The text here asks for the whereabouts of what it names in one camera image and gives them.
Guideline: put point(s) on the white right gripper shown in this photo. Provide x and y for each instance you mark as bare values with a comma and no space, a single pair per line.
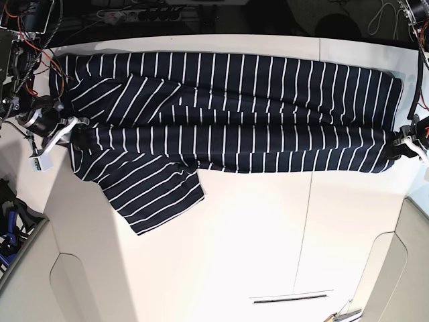
73,130

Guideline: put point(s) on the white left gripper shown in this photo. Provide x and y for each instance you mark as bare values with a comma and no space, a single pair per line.
411,142

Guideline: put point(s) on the navy white striped T-shirt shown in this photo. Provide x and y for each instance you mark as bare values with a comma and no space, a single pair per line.
156,118

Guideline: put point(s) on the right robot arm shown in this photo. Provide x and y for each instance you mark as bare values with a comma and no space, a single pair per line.
27,28

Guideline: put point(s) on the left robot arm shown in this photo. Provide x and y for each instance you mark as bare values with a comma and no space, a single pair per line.
416,12

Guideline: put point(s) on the black metal ruler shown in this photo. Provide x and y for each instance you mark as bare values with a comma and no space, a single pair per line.
289,299

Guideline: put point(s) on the tools at table edge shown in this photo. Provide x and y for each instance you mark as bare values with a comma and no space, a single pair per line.
343,315

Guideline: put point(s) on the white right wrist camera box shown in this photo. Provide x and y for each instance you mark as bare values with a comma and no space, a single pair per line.
41,163

